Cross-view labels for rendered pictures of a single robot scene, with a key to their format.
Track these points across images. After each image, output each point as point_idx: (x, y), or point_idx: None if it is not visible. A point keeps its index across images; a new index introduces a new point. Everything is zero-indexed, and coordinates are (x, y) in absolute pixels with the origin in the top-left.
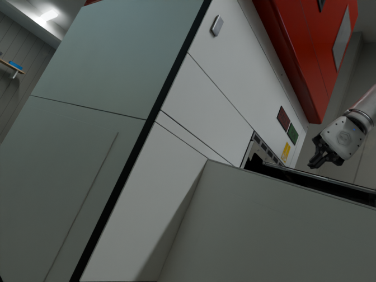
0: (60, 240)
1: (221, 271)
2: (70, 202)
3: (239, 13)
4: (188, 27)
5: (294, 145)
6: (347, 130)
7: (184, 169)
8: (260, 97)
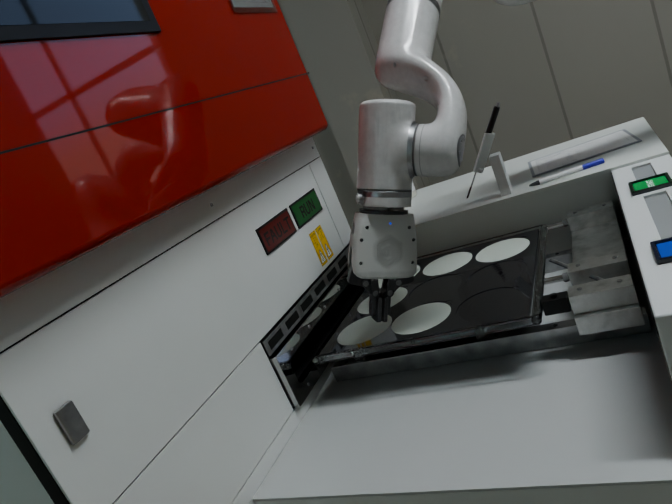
0: None
1: None
2: None
3: (68, 326)
4: (36, 482)
5: (321, 209)
6: (383, 235)
7: None
8: (222, 301)
